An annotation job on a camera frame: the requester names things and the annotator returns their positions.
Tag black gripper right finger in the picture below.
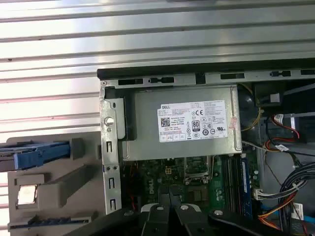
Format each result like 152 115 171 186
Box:
169 186 284 236

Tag grey Dell power supply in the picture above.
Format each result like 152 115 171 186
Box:
123 85 244 162

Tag CPU socket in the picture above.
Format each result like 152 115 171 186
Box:
183 156 214 184

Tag green motherboard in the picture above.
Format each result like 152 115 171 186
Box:
120 154 262 222

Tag hard disk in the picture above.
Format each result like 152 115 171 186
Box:
0 140 72 173

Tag square motherboard chip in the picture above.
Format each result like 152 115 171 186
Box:
189 185 210 206

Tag orange and yellow wires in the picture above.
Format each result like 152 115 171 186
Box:
257 211 299 233

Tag black RAM slot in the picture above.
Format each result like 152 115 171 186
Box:
233 157 241 212

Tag silver CPU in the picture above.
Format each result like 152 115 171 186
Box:
18 184 39 205

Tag blue RAM stick in slot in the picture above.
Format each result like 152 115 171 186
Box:
240 161 253 219

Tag black wire bundle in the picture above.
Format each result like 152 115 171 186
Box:
277 157 315 236

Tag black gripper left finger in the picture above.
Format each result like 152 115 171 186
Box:
65 184 172 236

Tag open black PC case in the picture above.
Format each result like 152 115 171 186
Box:
96 64 315 236

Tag grey parts rack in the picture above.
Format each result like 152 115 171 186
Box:
6 137 103 236

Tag yellow power wires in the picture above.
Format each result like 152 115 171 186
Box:
238 83 262 131

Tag blue RAM stick on rack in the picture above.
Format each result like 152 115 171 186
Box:
27 213 94 226

